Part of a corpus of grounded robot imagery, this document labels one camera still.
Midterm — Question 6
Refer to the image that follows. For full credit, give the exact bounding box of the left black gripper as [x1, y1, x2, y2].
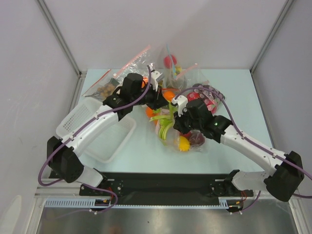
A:
[131, 82, 168, 111]

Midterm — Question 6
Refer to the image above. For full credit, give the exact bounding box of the fake celery stalk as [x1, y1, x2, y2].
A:
[150, 102, 177, 143]

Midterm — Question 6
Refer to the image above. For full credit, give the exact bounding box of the clear pink zip bag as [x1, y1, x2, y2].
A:
[145, 104, 208, 152]

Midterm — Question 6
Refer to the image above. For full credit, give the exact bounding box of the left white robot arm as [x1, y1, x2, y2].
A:
[46, 70, 168, 195]

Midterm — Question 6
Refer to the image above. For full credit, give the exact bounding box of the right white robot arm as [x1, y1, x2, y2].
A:
[171, 96, 304, 202]

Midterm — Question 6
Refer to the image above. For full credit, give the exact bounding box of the fake orange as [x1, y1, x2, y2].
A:
[163, 91, 175, 102]
[145, 107, 155, 118]

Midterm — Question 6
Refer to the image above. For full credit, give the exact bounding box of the pink dotted zip bag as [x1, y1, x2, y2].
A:
[186, 83, 225, 114]

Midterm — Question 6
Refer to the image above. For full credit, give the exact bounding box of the blue zip bag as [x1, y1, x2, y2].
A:
[159, 44, 185, 89]

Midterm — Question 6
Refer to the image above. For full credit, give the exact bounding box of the fake yellow lemon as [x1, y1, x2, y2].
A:
[178, 136, 191, 152]

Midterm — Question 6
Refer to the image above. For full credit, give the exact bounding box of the large clear red-zip bag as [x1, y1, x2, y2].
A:
[113, 45, 155, 81]

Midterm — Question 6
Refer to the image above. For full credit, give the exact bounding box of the fake longan bunch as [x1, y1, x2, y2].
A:
[96, 83, 116, 100]

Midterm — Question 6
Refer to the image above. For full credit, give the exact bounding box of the red zip longan bag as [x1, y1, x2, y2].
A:
[82, 69, 122, 101]

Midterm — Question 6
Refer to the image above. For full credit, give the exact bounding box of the white plastic basket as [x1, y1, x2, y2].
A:
[56, 97, 137, 163]

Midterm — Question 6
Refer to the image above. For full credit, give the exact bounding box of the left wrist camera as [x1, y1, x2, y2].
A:
[151, 69, 165, 84]

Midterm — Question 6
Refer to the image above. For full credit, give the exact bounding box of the white cable duct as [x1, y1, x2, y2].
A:
[44, 198, 240, 209]

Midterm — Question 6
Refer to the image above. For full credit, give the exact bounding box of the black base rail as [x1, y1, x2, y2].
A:
[48, 170, 261, 207]

